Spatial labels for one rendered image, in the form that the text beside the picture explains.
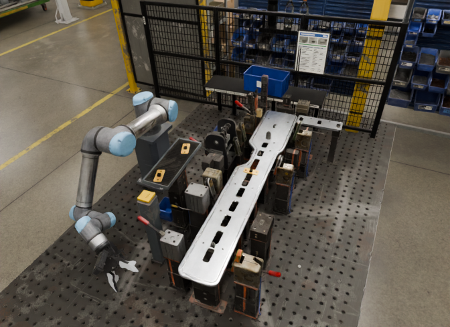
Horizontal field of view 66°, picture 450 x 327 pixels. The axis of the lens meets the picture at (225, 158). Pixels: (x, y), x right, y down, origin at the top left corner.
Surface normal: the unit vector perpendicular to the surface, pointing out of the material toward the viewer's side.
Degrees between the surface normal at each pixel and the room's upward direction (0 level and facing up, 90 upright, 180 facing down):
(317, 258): 0
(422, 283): 0
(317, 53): 90
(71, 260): 0
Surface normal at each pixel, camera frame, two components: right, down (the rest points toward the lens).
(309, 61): -0.37, 0.59
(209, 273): -0.03, -0.78
